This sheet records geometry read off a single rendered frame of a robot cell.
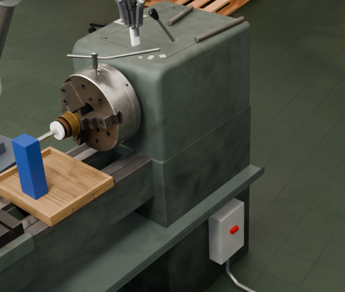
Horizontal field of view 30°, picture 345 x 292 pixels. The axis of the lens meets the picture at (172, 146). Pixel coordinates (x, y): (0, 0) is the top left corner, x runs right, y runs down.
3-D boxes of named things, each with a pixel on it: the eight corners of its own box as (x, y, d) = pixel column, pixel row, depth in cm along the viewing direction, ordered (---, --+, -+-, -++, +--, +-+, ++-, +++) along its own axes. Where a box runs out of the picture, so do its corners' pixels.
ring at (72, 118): (68, 105, 239) (48, 115, 233) (84, 112, 234) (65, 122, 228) (71, 126, 244) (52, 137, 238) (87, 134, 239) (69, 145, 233)
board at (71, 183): (51, 154, 260) (50, 146, 257) (113, 186, 239) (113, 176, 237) (-11, 189, 241) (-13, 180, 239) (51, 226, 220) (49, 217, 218)
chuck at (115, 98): (80, 123, 265) (75, 54, 247) (135, 154, 249) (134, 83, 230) (63, 131, 260) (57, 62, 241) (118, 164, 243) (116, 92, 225)
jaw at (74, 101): (86, 105, 246) (70, 79, 245) (93, 101, 242) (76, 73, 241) (64, 117, 239) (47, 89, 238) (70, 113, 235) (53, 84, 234)
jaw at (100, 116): (98, 105, 241) (119, 110, 233) (101, 117, 243) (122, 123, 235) (76, 117, 234) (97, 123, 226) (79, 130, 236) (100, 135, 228)
